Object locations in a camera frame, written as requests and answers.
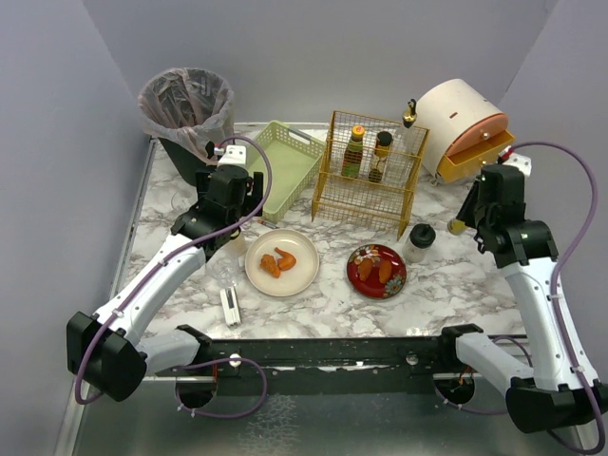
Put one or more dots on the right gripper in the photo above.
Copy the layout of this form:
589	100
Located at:
470	209

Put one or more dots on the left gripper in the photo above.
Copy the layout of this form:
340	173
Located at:
257	188

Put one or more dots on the small yellow spice bottle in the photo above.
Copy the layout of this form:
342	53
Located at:
456	227

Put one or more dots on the gold-spout oil bottle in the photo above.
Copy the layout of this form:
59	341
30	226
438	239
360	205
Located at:
409	118

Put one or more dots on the yellow-lid sauce jar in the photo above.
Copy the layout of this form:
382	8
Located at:
353	153

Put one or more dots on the gold-cap pepper grinder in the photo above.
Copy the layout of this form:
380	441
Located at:
381	151

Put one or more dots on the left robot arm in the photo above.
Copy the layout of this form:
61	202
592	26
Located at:
108	349

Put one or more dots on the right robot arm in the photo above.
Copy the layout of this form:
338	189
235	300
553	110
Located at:
560	389

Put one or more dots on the red pen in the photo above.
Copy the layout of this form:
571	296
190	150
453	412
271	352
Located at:
267	224

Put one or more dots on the clear plastic cup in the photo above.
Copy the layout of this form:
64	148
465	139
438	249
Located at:
224	270
182	200

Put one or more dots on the black ribbed trash bin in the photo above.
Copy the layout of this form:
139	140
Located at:
187	164

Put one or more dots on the green-lid seasoning shaker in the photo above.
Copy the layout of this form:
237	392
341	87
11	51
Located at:
237	245

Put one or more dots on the pale green plastic basket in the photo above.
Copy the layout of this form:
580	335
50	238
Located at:
295	157

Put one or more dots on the orange fried nugget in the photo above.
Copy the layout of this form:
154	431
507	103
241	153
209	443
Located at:
269	265

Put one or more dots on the white round drawer box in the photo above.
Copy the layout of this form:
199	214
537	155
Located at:
465	130

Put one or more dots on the black-lid glass jar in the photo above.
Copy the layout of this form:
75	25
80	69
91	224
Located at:
420	238

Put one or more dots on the orange chicken wing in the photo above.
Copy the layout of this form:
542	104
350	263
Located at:
286	260

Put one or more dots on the cream round plate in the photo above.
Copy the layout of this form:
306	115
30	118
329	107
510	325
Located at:
290	282

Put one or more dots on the white folded peeler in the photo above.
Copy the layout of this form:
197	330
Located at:
230	307

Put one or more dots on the right orange croquette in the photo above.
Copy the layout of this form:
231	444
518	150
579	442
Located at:
384	271

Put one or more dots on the orange croquette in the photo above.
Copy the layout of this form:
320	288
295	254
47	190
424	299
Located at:
364	268
384	271

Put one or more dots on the red floral plate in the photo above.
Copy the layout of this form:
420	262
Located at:
372	288

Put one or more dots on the left orange croquette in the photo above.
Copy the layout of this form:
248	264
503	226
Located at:
364	268

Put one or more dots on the gold wire rack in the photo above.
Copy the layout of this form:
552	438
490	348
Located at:
383	206

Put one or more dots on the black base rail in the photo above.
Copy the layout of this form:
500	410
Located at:
323	366

